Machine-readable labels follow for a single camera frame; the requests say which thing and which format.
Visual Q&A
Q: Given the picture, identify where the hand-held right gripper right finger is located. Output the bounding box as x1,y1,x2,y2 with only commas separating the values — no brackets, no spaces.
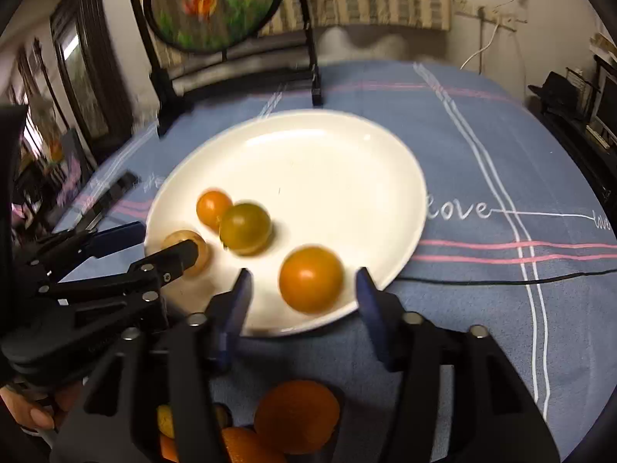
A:
356,266,560,463

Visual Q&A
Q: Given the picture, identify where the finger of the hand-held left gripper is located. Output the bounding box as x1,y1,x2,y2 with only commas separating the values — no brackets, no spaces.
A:
16,221,147,281
37,240,201,335

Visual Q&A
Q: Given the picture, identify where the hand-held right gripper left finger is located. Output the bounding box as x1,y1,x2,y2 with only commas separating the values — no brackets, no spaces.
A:
51,267,254,463

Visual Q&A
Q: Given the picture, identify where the pale orange cherry tomato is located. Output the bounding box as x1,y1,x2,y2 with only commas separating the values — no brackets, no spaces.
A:
161,230,211,279

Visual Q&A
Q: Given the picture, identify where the large orange cherry tomato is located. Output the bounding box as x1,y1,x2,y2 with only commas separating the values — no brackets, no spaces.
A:
278,246,346,314

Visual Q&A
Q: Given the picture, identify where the dark fruit container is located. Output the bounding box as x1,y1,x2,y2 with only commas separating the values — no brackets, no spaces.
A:
157,379,348,463

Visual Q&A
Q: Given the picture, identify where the large orange mandarin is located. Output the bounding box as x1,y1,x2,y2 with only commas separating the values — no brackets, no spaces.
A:
254,380,341,455

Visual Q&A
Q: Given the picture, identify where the white round plate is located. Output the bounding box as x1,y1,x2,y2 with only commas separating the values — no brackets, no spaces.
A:
145,110,429,337

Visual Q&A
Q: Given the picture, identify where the person's left hand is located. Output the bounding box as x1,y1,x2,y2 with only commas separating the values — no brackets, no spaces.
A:
0,381,84,435

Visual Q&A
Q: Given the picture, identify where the black smartphone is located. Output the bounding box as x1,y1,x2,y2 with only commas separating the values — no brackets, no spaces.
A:
72,171,140,232

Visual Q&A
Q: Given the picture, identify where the yellow-green cherry tomato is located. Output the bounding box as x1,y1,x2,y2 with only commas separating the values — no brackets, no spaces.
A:
219,203,273,256

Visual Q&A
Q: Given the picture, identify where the small orange cherry tomato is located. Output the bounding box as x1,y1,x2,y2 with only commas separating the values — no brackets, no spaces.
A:
196,190,234,232

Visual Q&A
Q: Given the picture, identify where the small yellow-orange fruit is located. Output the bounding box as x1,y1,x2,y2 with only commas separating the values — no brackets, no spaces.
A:
157,405,175,437

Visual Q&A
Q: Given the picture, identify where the dark wooden glass cabinet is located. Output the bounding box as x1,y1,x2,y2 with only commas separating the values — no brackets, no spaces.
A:
51,0,134,151

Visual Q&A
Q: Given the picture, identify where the blue plaid tablecloth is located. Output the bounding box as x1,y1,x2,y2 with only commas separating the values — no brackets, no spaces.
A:
51,60,617,463

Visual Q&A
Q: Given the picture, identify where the round embroidered screen black stand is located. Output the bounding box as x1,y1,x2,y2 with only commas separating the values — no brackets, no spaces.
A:
124,0,324,138

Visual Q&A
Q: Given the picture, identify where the black side furniture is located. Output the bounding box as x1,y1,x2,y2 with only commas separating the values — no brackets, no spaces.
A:
528,55,617,206

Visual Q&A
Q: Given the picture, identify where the black cable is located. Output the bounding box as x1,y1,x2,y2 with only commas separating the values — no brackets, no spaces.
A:
399,269,617,286

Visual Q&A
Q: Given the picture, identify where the white power cord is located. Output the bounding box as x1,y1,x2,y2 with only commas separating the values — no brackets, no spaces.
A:
460,10,503,71

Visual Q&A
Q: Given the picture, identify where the white wall power strip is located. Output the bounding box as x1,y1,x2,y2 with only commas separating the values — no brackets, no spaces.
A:
455,6,528,26

